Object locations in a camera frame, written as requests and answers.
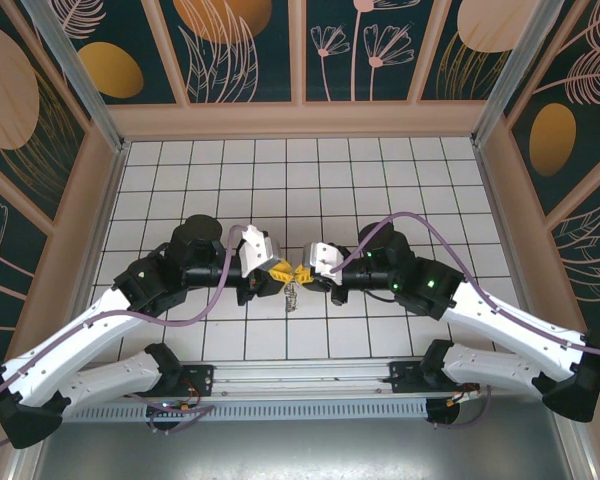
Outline aluminium side rail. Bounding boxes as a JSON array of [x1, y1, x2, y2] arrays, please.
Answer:
[[54, 142, 130, 361], [472, 139, 549, 354]]

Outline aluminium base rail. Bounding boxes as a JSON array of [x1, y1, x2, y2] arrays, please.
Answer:
[[34, 357, 574, 399]]

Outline red yellow power wires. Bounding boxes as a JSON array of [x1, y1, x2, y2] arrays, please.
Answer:
[[177, 382, 204, 416], [447, 382, 482, 405]]

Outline grey slotted cable duct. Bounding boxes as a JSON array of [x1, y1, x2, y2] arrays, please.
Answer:
[[72, 399, 429, 422]]

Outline aluminium corner post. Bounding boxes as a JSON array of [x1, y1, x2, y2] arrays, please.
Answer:
[[471, 0, 567, 147], [19, 0, 131, 154]]

